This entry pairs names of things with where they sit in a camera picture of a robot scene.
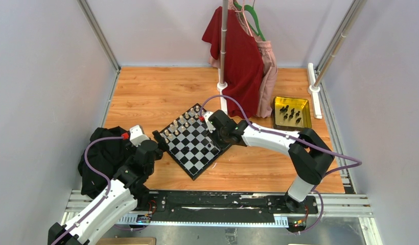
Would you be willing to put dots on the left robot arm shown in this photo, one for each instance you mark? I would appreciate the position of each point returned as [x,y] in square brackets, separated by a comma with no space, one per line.
[123,192]

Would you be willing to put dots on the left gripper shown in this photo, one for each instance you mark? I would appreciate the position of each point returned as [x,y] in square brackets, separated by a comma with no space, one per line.
[162,145]

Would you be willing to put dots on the black and white chessboard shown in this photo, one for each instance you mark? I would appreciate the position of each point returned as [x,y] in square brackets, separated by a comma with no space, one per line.
[190,144]

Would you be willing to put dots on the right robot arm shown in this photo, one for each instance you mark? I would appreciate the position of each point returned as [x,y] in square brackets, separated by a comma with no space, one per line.
[310,156]

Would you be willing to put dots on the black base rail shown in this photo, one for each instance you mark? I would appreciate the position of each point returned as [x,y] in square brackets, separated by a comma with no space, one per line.
[210,207]

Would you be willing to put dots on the yellow tray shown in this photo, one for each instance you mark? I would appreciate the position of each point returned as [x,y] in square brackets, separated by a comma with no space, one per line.
[290,114]

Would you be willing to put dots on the white rack base foot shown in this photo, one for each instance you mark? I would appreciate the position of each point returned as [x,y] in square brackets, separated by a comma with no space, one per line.
[222,94]

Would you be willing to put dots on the red shirt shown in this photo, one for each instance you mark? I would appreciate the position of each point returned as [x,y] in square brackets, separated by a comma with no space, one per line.
[243,68]

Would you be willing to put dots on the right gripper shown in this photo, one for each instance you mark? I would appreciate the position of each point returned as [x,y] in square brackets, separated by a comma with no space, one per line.
[224,144]

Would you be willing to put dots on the pink garment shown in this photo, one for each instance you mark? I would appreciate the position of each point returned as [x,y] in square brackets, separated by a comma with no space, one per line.
[269,77]

